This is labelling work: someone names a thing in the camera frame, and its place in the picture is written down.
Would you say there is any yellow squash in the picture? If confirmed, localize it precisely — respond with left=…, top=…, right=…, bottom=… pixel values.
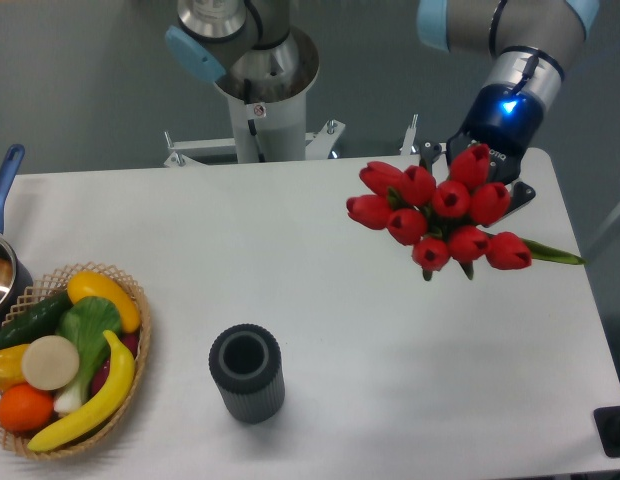
left=66, top=271, right=141, bottom=334

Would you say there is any green bok choy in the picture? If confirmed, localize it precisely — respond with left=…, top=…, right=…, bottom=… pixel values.
left=54, top=296, right=122, bottom=416

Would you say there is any orange fruit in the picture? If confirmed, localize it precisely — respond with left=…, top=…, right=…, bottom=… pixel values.
left=0, top=383, right=53, bottom=432

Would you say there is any black device at edge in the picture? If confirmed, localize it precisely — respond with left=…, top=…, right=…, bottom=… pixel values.
left=593, top=406, right=620, bottom=458

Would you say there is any woven wicker basket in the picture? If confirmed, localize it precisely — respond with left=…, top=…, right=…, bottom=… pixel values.
left=0, top=262, right=151, bottom=461

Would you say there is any dark grey ribbed vase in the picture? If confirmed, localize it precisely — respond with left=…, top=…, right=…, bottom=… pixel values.
left=208, top=324, right=286, bottom=424

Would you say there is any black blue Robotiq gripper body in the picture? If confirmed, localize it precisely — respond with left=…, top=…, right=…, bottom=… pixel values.
left=446, top=84, right=544, bottom=184

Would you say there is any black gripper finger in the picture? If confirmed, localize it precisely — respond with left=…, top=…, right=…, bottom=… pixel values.
left=500, top=180, right=536, bottom=221
left=419, top=140, right=444, bottom=169

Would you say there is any blue handled steel pot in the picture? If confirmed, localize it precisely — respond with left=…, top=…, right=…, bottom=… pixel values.
left=0, top=144, right=33, bottom=327

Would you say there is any yellow banana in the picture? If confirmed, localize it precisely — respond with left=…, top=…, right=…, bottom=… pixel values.
left=27, top=330, right=135, bottom=453

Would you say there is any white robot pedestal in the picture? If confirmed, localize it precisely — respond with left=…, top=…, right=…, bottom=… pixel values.
left=162, top=89, right=420, bottom=168

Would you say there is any purple red vegetable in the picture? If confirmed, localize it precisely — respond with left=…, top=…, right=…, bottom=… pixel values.
left=90, top=332, right=139, bottom=397

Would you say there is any dark green cucumber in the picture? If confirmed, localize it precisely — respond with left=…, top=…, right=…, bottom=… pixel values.
left=0, top=290, right=73, bottom=350

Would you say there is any white frame at right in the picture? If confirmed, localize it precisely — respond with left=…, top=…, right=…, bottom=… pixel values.
left=585, top=200, right=620, bottom=257

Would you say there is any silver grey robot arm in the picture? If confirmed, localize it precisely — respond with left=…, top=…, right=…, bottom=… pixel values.
left=165, top=1, right=600, bottom=209

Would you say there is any round beige disc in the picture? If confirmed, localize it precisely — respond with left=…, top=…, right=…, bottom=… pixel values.
left=21, top=335, right=80, bottom=391

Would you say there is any red tulip bouquet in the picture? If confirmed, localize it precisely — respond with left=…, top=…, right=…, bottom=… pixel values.
left=346, top=143, right=585, bottom=281

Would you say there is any yellow bell pepper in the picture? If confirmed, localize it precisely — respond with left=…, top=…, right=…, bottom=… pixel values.
left=0, top=344, right=29, bottom=391

